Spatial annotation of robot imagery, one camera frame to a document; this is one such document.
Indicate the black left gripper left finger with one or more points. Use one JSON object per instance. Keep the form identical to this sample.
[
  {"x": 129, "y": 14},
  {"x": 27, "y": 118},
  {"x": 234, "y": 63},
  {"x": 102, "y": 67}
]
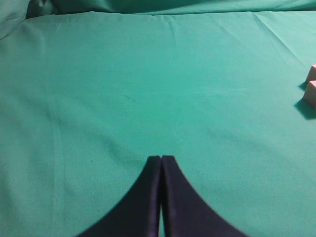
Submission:
[{"x": 137, "y": 213}]

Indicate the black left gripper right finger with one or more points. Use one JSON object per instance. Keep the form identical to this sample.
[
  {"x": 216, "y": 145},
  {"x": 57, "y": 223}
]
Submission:
[{"x": 185, "y": 213}]

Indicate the pink cube placed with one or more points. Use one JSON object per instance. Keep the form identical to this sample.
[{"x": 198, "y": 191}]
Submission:
[
  {"x": 310, "y": 94},
  {"x": 311, "y": 74}
]

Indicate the green cloth backdrop and cover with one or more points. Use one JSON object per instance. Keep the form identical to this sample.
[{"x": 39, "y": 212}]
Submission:
[{"x": 90, "y": 88}]

